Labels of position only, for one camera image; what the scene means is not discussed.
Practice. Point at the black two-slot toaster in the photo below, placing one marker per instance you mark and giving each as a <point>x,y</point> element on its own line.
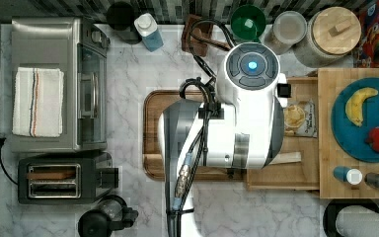
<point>66,178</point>

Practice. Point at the dark wooden cutting board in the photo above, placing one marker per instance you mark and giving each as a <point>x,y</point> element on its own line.
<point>155,103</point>

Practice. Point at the blue white-capped shaker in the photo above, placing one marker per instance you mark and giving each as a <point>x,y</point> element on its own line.
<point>348,175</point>

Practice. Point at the yellow banana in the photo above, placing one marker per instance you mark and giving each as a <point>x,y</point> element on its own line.
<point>354,105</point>

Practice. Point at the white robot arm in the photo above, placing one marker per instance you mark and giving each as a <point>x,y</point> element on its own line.
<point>234,121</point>

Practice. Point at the white striped folded towel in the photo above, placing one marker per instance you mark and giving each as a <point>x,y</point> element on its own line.
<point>38,102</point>

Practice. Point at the green funnel cup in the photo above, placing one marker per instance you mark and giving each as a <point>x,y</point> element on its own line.
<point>248,23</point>

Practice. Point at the wooden-lid glass jar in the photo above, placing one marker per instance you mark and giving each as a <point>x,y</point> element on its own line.
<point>331,34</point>

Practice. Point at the clear plastic-lid container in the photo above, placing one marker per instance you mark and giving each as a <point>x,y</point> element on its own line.
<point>288,29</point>

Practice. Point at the stainless toaster oven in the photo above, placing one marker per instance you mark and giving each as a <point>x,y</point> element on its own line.
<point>79,49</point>

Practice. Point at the light wooden drawer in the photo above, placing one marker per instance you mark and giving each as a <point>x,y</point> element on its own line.
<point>300,176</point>

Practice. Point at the brown wooden holder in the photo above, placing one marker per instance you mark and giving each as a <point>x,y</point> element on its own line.
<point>203,31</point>

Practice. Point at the black round canister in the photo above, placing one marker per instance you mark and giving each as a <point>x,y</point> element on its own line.
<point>120,17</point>

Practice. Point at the blue white-capped bottle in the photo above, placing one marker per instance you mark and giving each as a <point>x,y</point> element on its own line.
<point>149,32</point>

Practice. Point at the chips snack bag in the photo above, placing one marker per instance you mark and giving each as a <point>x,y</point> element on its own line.
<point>300,120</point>

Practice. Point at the paper towel roll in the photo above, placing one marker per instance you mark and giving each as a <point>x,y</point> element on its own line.
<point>357,221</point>

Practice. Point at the bamboo drawer cabinet top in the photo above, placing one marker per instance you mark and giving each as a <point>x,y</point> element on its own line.
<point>331,81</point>

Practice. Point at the blue round plate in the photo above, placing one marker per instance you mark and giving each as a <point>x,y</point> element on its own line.
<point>351,138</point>

